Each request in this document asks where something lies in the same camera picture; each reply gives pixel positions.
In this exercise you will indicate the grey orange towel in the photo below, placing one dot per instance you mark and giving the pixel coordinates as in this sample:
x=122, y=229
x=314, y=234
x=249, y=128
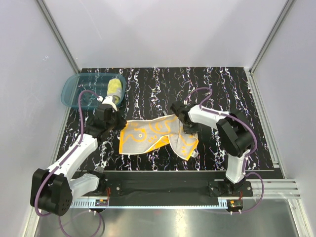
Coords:
x=143, y=136

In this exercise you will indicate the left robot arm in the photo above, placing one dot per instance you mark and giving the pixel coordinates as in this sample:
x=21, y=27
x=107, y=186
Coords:
x=66, y=168

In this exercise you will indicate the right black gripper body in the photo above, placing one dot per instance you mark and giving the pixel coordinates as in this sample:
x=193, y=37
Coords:
x=190, y=128

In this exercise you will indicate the orange connector box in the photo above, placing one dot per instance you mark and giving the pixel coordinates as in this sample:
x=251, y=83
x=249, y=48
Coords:
x=235, y=205
x=101, y=202

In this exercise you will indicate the right orange connector box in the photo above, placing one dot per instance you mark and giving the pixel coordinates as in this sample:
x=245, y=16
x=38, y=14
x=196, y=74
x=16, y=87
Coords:
x=235, y=205

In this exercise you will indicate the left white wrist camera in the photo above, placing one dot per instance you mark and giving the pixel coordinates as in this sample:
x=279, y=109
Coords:
x=109, y=100

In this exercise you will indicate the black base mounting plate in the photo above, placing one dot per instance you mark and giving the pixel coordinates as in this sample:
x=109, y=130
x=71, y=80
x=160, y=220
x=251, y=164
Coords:
x=163, y=188

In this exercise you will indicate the aluminium frame rail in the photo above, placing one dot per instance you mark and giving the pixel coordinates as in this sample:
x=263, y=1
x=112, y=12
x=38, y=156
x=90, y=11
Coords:
x=267, y=189

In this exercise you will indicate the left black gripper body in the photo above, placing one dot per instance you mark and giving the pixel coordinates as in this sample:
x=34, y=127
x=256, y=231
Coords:
x=110, y=124

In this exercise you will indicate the grey yellow frog towel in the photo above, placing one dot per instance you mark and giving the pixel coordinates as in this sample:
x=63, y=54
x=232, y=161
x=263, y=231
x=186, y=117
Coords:
x=115, y=90

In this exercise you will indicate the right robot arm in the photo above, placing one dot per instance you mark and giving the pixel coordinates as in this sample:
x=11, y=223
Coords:
x=236, y=137

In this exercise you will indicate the left orange connector box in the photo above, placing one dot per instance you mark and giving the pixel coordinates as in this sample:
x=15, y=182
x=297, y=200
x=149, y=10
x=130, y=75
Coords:
x=101, y=202

